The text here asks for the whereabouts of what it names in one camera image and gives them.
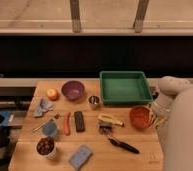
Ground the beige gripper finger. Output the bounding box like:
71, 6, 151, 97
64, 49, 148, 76
155, 118, 166, 129
149, 112, 156, 126

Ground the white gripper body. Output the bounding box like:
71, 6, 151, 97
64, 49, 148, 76
151, 94, 172, 119

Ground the red bowl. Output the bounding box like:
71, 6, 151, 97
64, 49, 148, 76
129, 106, 152, 129

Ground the purple bowl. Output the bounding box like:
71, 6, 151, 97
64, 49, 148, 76
61, 80, 85, 100

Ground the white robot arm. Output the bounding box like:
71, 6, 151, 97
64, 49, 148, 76
152, 76, 193, 171

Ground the green plastic tray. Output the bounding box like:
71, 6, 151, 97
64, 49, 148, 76
100, 71, 153, 105

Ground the small dark metal clip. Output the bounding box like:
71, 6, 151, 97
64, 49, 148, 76
99, 122, 112, 135

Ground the small metal cup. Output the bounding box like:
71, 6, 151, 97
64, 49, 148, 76
88, 96, 100, 110

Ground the black rectangular block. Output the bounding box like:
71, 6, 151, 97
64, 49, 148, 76
74, 111, 85, 132

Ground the blue sponge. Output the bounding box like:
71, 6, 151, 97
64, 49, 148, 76
69, 145, 93, 171

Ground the orange apple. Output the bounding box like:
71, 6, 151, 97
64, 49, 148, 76
46, 88, 59, 101

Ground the blue plastic cup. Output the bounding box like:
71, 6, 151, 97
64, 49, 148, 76
42, 120, 58, 138

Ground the crumpled blue cloth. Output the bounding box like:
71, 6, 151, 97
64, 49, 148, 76
34, 98, 54, 117

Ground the metal spoon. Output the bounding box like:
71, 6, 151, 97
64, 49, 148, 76
30, 114, 61, 134

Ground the white cup of chocolates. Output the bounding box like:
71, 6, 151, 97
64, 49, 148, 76
36, 137, 56, 159

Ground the black handled utensil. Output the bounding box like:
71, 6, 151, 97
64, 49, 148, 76
108, 138, 139, 154

